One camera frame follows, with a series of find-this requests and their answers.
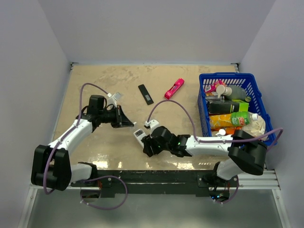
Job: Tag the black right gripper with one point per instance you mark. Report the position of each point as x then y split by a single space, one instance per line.
148 141

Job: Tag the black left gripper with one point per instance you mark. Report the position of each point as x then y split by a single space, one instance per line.
121 120

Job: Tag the white remote control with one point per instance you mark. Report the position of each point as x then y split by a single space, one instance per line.
139 135

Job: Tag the black remote control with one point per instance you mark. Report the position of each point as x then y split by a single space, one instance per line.
145 94

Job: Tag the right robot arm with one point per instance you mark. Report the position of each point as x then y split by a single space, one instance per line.
245 153

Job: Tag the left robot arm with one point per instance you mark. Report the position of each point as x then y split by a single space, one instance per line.
51 164

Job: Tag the small white cap bottle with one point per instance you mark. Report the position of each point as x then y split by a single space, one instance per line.
218 133

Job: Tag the black green carton box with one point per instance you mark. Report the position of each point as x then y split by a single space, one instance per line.
226 106

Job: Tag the orange snack packet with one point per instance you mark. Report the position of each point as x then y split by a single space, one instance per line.
229 130

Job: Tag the pink snack box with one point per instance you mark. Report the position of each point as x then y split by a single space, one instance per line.
213 86

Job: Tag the orange juice bottle green label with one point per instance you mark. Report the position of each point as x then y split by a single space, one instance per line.
235 119

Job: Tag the grey bottle beige cap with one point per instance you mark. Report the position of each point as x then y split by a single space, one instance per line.
233 92

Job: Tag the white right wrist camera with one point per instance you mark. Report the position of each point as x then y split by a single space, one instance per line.
151 125

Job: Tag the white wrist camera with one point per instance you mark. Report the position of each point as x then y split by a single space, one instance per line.
113 98
151 125

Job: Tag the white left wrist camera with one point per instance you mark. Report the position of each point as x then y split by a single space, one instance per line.
113 98

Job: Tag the aluminium frame rail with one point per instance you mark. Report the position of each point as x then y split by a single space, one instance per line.
267 181

